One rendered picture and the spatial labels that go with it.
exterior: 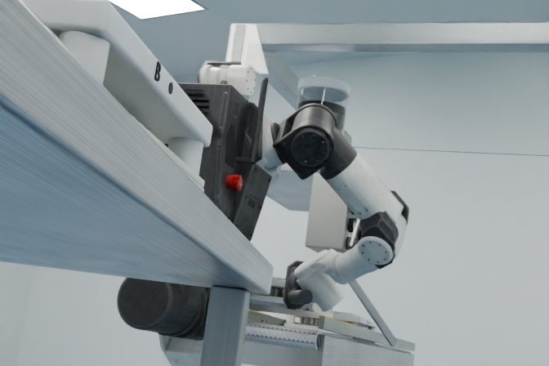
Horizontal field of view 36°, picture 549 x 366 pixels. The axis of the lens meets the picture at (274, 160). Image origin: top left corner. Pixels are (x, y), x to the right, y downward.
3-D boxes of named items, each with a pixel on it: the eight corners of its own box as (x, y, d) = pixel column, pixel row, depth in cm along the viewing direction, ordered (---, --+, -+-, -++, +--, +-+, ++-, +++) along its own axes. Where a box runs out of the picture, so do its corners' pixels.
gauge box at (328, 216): (343, 249, 219) (351, 174, 224) (304, 246, 223) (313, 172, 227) (363, 261, 239) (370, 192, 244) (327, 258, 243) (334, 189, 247)
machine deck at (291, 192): (350, 177, 223) (352, 162, 224) (219, 170, 237) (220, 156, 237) (396, 220, 280) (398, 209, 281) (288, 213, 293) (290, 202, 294)
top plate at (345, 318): (359, 323, 262) (360, 316, 262) (284, 314, 270) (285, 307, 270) (377, 328, 284) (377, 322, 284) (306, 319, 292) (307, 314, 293)
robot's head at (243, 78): (242, 99, 183) (247, 60, 185) (198, 97, 186) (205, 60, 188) (252, 109, 189) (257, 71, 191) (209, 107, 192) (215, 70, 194)
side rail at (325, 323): (323, 329, 218) (324, 316, 218) (317, 328, 218) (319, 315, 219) (414, 351, 338) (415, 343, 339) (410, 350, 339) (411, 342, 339)
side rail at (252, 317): (226, 317, 227) (228, 305, 228) (220, 316, 228) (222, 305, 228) (349, 343, 348) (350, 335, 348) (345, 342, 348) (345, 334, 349)
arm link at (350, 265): (363, 265, 200) (422, 233, 187) (349, 294, 192) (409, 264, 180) (332, 234, 198) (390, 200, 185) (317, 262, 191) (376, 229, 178)
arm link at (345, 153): (356, 166, 171) (313, 115, 168) (322, 190, 174) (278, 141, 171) (357, 145, 182) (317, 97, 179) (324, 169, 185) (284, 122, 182)
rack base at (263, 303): (252, 310, 250) (252, 301, 251) (332, 319, 243) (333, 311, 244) (224, 300, 228) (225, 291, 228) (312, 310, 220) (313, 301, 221)
